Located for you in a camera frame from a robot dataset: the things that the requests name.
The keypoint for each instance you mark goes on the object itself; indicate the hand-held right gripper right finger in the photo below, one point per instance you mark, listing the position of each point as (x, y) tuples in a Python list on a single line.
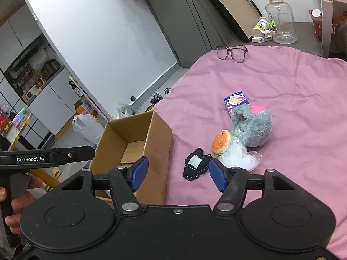
[(217, 174)]

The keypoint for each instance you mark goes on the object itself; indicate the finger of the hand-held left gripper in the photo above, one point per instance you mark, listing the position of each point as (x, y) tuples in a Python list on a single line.
[(78, 153)]

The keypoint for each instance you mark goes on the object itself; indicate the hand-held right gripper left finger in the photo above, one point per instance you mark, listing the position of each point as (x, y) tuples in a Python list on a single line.
[(139, 172)]

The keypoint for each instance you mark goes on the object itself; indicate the clear bubble wrap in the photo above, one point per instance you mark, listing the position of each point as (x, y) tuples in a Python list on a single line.
[(238, 157)]

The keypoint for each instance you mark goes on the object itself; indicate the burger plush toy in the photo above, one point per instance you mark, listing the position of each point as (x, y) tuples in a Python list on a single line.
[(221, 142)]

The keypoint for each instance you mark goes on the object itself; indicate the brown cardboard box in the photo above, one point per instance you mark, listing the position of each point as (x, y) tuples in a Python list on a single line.
[(160, 146)]

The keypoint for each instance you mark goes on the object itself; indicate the grey fluffy plush toy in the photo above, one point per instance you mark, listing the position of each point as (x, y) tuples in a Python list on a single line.
[(253, 130)]

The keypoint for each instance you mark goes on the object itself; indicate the purple printed carton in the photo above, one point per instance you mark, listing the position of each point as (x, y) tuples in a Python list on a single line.
[(237, 100)]

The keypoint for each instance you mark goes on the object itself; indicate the person's left hand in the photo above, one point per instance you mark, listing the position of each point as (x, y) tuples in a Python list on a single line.
[(27, 183)]

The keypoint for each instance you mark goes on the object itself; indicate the white plastic bag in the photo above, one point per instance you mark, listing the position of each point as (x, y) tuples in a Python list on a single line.
[(86, 126)]

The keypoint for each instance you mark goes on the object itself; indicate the red snack jar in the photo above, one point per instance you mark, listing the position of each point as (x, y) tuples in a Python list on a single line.
[(4, 122)]

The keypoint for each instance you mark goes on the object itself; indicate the pack of coloured pens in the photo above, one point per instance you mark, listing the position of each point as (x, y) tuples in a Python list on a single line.
[(20, 116)]

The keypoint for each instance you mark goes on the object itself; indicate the orange box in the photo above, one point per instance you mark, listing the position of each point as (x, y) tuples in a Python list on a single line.
[(84, 109)]

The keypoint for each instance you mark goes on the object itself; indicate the white base cabinet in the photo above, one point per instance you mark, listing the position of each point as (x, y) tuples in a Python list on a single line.
[(51, 97)]

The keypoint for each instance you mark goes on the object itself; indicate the small clear plastic bag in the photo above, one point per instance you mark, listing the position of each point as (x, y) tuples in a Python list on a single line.
[(124, 109)]

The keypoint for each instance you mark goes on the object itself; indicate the white storage rack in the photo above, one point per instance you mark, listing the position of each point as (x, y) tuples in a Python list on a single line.
[(78, 86)]

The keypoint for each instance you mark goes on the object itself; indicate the dark shoe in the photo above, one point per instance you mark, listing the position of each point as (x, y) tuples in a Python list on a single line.
[(156, 97), (166, 90)]

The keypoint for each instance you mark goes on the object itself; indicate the row of kitchen condiments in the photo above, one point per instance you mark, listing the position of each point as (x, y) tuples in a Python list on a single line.
[(35, 78)]

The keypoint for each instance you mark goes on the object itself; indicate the black range hood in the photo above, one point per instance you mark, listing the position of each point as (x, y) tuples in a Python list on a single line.
[(24, 54)]

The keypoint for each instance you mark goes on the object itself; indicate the pink bed sheet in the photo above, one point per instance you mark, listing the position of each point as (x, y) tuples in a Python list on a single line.
[(298, 100)]

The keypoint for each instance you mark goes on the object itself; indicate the dark framed eyeglasses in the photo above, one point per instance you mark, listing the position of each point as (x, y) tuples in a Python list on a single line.
[(229, 49)]

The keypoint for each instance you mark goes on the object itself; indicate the white charger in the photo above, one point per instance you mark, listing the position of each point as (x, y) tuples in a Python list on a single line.
[(257, 39)]

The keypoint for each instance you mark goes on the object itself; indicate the small white box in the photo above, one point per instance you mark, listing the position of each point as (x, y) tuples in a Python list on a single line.
[(267, 35)]

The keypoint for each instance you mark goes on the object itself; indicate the grey door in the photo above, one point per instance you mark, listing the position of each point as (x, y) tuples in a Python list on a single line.
[(173, 19)]

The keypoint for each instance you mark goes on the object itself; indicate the small white green bottle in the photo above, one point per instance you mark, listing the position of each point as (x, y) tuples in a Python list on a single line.
[(261, 24)]

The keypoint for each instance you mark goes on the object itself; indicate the grey bedside platform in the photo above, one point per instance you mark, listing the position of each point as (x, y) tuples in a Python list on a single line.
[(306, 35)]

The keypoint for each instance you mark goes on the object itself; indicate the large clear water jug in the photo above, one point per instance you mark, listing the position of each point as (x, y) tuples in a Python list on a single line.
[(283, 19)]

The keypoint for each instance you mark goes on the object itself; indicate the black framed wooden board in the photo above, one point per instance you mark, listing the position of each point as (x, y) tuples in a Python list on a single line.
[(230, 2)]

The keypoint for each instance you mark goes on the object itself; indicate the white shelf table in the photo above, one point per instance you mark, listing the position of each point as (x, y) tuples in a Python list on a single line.
[(325, 13)]

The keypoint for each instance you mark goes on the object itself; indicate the white wall cabinets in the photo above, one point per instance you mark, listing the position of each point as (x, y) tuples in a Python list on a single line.
[(16, 32)]

